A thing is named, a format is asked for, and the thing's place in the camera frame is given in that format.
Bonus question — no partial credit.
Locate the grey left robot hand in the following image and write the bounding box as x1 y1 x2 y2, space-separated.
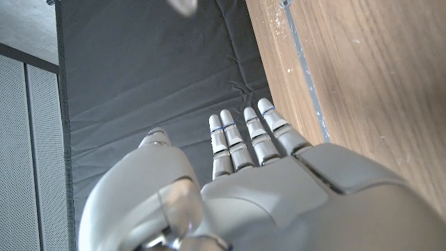
78 98 446 251

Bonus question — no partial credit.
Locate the grey perforated metal panel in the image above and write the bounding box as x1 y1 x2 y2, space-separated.
0 43 70 251

